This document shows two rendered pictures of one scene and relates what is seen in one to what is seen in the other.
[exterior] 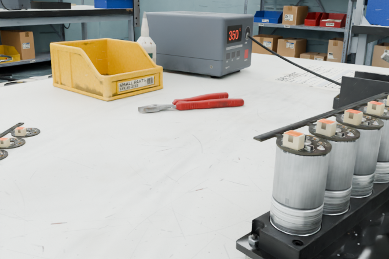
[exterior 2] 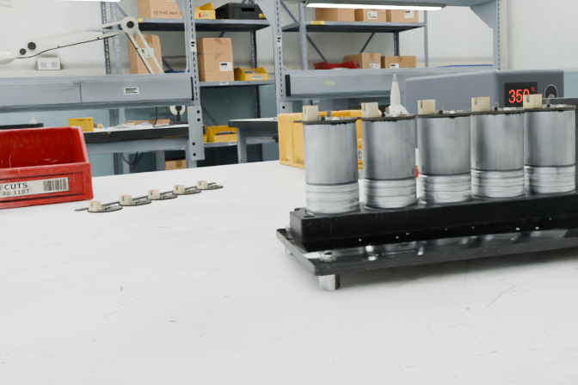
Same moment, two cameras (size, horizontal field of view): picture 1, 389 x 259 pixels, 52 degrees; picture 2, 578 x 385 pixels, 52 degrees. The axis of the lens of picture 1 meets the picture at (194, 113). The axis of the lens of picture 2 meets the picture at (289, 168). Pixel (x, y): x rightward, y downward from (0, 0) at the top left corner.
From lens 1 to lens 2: 19 cm
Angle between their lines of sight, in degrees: 32
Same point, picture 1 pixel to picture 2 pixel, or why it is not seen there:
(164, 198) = (273, 222)
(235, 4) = not seen: outside the picture
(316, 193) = (331, 167)
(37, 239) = (137, 231)
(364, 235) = (415, 235)
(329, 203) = (376, 194)
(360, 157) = (433, 152)
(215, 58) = not seen: hidden behind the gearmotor
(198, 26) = (466, 88)
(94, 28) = not seen: hidden behind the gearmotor
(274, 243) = (293, 222)
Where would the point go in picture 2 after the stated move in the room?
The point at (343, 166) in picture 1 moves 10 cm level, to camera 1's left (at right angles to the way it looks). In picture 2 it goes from (384, 149) to (205, 150)
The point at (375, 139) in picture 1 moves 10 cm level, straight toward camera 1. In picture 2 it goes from (449, 129) to (260, 147)
